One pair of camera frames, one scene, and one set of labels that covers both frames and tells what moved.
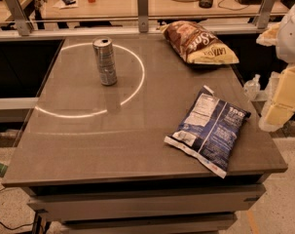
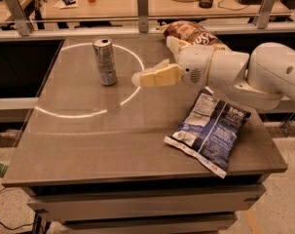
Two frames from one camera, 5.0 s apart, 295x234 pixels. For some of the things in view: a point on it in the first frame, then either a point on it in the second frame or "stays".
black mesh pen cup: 205,0 stays
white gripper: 291,38 to 195,64
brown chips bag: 198,44 stays
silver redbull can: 104,52 stays
